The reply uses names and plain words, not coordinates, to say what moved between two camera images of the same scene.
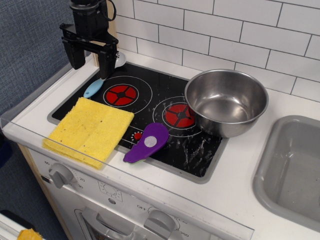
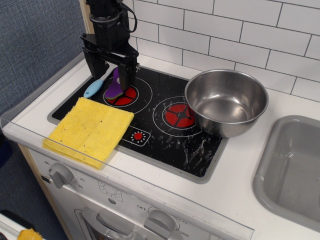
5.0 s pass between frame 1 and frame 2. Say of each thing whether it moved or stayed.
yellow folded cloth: stayed
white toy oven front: stayed
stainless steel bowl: stayed
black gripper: moved
